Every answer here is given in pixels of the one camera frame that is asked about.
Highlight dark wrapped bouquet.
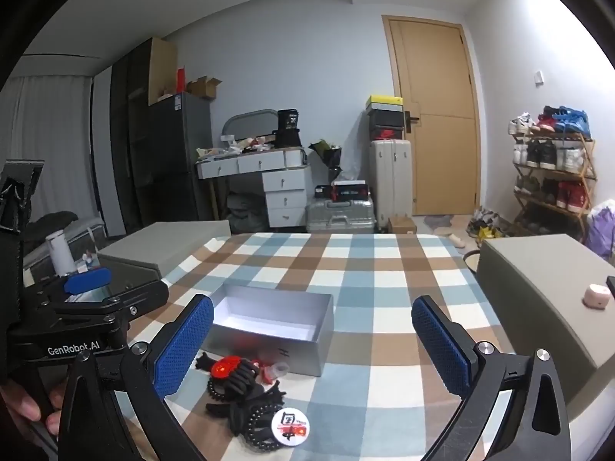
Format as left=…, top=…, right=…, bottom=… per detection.
left=309, top=138, right=343, bottom=186

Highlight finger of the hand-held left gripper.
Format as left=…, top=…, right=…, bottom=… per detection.
left=50, top=281, right=170, bottom=332
left=26, top=267, right=113, bottom=304

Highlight white desk with drawers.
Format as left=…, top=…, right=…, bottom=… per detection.
left=194, top=146, right=309, bottom=229

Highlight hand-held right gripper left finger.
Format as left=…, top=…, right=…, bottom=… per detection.
left=57, top=294, right=215, bottom=461

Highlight dark grey fridge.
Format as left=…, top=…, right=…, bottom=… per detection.
left=149, top=92, right=215, bottom=232

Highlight silver grey cardboard box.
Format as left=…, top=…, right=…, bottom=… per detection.
left=201, top=283, right=334, bottom=378

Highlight dark wardrobe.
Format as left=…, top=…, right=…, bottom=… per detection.
left=110, top=38, right=159, bottom=237

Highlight grey curtain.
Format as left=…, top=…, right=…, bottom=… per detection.
left=0, top=74, right=97, bottom=231

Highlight purple bag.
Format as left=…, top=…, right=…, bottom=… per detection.
left=583, top=202, right=615, bottom=263

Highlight pile of floor shoes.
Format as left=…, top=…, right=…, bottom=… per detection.
left=468, top=206, right=506, bottom=242

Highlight open cardboard box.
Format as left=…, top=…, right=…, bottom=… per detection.
left=186, top=76, right=223, bottom=101

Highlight dark cloth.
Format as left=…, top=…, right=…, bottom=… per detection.
left=26, top=211, right=92, bottom=250

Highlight dark bag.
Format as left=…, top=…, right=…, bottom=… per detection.
left=226, top=192, right=266, bottom=234

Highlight large flat cardboard box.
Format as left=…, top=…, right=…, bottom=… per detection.
left=146, top=37, right=178, bottom=106

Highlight black hair claw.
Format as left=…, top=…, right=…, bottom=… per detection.
left=227, top=360, right=264, bottom=398

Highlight black frilly hair clip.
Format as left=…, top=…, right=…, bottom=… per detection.
left=206, top=381, right=289, bottom=435

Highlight wooden door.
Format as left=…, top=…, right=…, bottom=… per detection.
left=382, top=14, right=482, bottom=217

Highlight black bead bracelet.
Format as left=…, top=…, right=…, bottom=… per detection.
left=208, top=375, right=241, bottom=401
left=240, top=406, right=290, bottom=452

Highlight person's left hand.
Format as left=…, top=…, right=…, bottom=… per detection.
left=0, top=378, right=64, bottom=438

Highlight black red white box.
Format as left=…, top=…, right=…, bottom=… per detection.
left=332, top=180, right=372, bottom=202

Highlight white upright suitcase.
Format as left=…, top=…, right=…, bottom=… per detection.
left=369, top=139, right=414, bottom=231

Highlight black bag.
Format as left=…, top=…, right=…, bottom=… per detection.
left=271, top=127, right=304, bottom=149

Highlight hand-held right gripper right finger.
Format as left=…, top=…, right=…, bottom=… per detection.
left=412, top=296, right=573, bottom=461

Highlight red round badge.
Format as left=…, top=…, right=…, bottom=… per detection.
left=212, top=356, right=243, bottom=381

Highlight grey upholstered block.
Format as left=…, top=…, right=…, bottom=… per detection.
left=96, top=221, right=232, bottom=282
left=473, top=234, right=615, bottom=423

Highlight beige slippers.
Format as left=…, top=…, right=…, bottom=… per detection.
left=435, top=231, right=470, bottom=251

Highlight small pink round gadget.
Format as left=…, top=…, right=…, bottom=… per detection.
left=582, top=284, right=611, bottom=307

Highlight white round badge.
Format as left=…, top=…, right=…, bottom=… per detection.
left=271, top=410, right=311, bottom=443

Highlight silver suitcase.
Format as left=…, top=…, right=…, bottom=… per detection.
left=306, top=198, right=376, bottom=234

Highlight grey arched mirror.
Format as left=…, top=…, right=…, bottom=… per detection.
left=222, top=108, right=279, bottom=138

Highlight white mattress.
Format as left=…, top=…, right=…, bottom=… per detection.
left=24, top=216, right=107, bottom=270

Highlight desk clutter pile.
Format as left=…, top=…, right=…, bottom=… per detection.
left=197, top=134, right=278, bottom=160

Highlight yellow white shoe box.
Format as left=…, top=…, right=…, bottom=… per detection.
left=365, top=96, right=404, bottom=111

